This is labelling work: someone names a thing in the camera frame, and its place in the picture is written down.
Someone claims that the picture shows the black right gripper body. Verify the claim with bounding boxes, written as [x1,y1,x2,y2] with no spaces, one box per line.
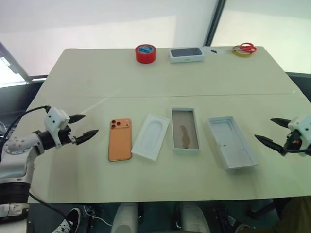
[283,129,302,153]

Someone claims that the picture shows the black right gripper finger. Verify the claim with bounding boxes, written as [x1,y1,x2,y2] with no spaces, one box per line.
[270,117,291,127]
[254,134,285,156]

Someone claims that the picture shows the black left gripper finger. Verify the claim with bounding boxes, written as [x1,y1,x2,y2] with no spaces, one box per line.
[69,114,86,123]
[74,129,99,146]

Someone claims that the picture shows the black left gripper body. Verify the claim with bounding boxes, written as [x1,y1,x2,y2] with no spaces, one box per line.
[57,126,79,147]

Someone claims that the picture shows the orange smartphone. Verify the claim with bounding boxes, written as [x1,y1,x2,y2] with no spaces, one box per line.
[107,118,134,162]

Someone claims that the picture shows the white plastic tray insert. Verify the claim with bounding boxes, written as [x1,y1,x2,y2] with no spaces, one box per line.
[131,113,171,162]

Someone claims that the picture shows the white phone box base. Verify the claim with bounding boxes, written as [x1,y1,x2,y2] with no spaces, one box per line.
[207,116,259,172]

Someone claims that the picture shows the phone box with dark print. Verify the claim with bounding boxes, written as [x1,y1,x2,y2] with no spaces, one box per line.
[168,47,207,65]

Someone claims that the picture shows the black chair base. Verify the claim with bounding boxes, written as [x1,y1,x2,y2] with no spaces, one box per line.
[247,200,280,222]

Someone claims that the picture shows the olive fabric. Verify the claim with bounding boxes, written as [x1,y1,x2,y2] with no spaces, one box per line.
[278,196,311,233]

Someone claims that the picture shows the yellow tape roll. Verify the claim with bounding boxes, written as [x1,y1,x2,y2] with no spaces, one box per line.
[232,49,254,58]

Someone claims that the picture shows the black and white sneaker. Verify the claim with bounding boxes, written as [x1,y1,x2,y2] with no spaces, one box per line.
[52,207,82,233]

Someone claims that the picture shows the white rounded shape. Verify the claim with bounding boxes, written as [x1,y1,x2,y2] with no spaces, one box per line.
[178,202,210,233]
[111,202,139,233]

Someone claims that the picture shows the red tape roll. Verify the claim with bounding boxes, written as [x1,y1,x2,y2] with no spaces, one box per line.
[135,44,157,65]

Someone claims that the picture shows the white card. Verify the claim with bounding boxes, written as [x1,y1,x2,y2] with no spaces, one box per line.
[202,46,225,55]

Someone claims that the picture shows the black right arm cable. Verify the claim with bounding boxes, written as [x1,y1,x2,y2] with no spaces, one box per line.
[283,145,311,156]

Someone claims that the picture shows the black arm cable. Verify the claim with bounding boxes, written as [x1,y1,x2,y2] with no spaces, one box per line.
[0,105,51,161]
[283,145,311,156]

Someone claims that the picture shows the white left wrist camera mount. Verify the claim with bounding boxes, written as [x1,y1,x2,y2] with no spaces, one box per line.
[44,106,71,149]

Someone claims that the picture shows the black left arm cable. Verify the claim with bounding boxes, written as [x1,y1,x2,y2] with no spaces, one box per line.
[0,105,51,161]

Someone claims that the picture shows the black lower body cable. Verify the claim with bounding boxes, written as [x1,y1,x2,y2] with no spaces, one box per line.
[28,191,73,227]

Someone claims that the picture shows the dark slanted window frame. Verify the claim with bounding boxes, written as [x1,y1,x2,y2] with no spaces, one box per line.
[0,40,48,86]

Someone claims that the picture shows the red-handled scissors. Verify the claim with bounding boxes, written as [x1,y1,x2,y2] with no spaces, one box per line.
[228,42,258,54]

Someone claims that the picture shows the white floor cable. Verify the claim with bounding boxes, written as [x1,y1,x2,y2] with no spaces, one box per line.
[83,205,113,227]

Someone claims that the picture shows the dark window frame post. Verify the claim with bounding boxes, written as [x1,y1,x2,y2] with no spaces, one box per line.
[202,0,227,47]

